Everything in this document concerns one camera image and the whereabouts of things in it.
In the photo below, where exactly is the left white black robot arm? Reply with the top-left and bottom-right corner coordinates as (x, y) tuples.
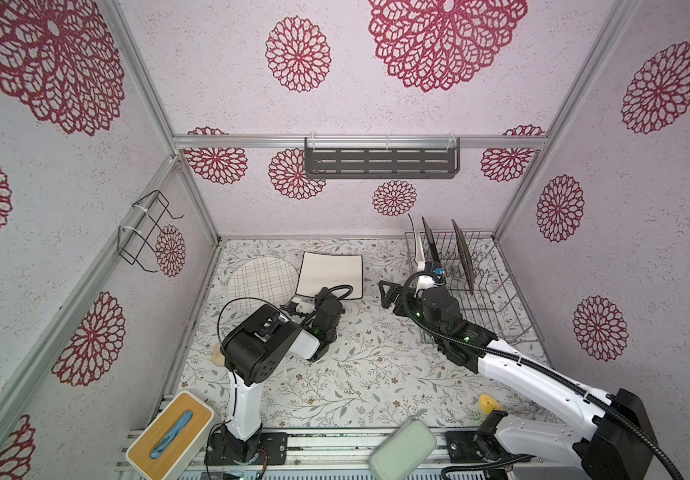
(205, 284), (354, 467)

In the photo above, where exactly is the black wire wall basket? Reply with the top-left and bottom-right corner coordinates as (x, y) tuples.
(116, 189), (184, 274)

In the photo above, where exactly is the green rounded pad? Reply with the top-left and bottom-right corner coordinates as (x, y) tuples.
(368, 420), (437, 480)

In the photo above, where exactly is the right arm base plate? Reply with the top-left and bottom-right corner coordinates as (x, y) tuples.
(445, 430), (503, 464)

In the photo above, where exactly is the white plate at rack back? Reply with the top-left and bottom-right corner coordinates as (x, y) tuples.
(409, 215), (426, 272)

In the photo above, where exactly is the grey wall shelf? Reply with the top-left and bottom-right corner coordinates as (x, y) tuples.
(303, 137), (460, 180)

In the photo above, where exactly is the yellow rubber duck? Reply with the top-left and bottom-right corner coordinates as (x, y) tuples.
(478, 393), (503, 416)

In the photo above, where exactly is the dark round plate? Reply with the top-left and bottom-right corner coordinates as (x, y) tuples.
(452, 219), (476, 294)

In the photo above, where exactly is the dark square plate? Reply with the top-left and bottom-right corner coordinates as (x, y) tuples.
(422, 218), (441, 270)

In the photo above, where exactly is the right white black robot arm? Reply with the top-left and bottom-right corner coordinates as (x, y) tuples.
(378, 268), (683, 479)

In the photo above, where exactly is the wire dish rack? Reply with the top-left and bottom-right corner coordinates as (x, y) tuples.
(433, 230), (542, 355)

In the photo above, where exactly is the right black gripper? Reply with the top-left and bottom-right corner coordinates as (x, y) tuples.
(381, 278), (445, 349)

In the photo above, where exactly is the wooden top tissue box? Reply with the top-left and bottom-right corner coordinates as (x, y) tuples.
(125, 390), (216, 480)

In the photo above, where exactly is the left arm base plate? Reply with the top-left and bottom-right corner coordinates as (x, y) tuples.
(204, 426), (289, 467)

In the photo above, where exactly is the beige oval sponge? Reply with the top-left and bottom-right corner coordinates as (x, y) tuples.
(211, 343), (225, 367)

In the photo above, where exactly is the round plaid white plate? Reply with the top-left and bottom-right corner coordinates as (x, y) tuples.
(227, 257), (298, 313)

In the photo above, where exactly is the square white plate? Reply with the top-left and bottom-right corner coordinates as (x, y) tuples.
(296, 252), (364, 300)

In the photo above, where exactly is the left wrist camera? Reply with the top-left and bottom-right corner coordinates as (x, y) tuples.
(293, 298), (315, 316)

